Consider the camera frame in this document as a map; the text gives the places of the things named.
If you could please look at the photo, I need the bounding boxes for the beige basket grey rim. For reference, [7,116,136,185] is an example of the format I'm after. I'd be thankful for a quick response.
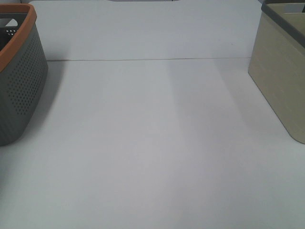
[248,0,305,143]

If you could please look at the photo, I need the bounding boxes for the grey perforated basket orange rim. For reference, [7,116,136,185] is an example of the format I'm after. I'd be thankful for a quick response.
[0,3,48,146]

